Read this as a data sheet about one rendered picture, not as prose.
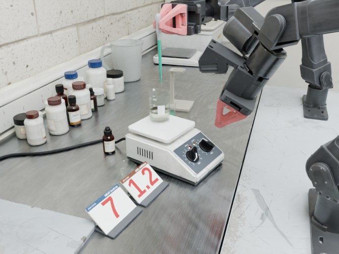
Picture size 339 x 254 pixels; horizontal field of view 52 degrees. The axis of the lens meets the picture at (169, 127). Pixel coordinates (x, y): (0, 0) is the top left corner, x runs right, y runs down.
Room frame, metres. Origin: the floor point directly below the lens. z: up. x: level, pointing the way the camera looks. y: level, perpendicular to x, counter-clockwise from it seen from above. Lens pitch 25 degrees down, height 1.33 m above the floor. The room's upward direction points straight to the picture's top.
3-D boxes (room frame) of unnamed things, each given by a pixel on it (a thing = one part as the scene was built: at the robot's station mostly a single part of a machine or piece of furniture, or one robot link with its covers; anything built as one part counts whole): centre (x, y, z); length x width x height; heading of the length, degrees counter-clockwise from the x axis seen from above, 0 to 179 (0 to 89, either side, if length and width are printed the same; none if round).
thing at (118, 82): (1.24, 0.20, 0.94); 0.07 x 0.07 x 0.07
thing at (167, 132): (0.74, 0.02, 0.98); 0.12 x 0.12 x 0.01; 55
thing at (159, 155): (0.73, 0.00, 0.94); 0.22 x 0.13 x 0.08; 55
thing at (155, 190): (0.60, 0.05, 0.92); 0.09 x 0.06 x 0.04; 150
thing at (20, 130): (0.86, 0.39, 0.93); 0.05 x 0.05 x 0.06
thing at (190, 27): (0.80, 0.00, 1.21); 0.09 x 0.07 x 0.07; 144
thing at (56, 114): (0.89, 0.31, 0.95); 0.06 x 0.06 x 0.10
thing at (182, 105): (1.08, -0.04, 0.96); 0.08 x 0.08 x 0.13; 74
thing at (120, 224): (0.52, 0.10, 0.92); 0.09 x 0.06 x 0.04; 150
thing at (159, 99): (0.77, 0.03, 1.02); 0.06 x 0.05 x 0.08; 40
